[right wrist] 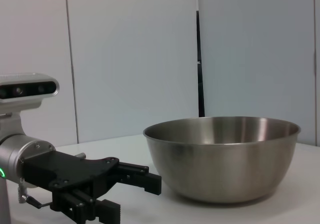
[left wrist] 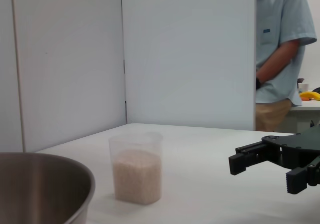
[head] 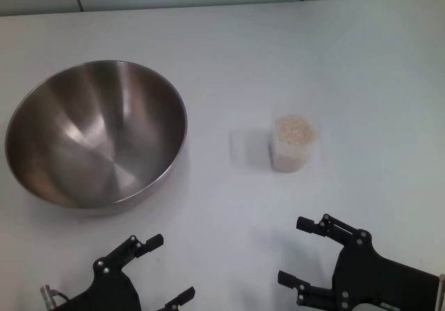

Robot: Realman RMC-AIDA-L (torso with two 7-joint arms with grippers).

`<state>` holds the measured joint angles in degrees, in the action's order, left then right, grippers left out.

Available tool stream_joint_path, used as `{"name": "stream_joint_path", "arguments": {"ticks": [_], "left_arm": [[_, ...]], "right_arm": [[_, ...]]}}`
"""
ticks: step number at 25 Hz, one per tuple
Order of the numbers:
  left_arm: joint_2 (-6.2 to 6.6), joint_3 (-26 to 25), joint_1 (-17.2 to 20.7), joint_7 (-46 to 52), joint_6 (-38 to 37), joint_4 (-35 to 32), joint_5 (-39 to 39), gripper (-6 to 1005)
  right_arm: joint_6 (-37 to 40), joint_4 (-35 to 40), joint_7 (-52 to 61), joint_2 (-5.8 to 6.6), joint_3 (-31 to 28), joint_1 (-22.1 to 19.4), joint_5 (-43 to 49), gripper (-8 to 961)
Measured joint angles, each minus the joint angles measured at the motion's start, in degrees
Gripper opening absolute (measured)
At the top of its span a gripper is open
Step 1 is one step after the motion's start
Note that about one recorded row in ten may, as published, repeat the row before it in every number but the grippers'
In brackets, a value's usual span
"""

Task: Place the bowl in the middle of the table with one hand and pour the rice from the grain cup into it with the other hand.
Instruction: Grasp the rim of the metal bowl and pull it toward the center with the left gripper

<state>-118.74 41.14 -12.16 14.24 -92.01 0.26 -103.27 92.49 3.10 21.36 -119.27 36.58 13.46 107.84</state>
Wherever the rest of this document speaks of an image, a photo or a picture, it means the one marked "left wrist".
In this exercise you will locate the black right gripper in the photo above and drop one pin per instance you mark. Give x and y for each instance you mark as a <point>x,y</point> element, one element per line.
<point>300,143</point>

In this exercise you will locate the white rice grains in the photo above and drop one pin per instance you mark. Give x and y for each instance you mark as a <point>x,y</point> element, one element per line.
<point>136,176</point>

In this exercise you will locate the clear plastic measuring cup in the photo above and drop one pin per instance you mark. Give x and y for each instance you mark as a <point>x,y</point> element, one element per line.
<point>120,143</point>

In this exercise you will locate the stainless steel mixing bowl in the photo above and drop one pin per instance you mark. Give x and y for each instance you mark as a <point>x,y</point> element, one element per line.
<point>37,189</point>

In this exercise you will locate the person's bare forearm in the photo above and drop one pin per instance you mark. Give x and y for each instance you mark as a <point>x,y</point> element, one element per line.
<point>277,61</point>

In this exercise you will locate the white background desk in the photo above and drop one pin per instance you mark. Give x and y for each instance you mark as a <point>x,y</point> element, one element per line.
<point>307,105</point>

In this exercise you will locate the small orange object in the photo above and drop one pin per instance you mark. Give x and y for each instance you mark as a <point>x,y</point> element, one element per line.
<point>305,99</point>

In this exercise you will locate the black wrist band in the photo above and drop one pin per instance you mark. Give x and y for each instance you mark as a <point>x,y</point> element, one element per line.
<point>258,83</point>

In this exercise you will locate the yellow banana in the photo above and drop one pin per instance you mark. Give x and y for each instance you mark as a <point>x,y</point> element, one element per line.
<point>311,95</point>

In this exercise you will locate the small white mug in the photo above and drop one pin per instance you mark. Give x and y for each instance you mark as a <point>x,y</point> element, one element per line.
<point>305,87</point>

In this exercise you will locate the person in light blue shirt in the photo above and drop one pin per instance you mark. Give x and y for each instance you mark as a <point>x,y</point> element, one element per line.
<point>280,13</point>

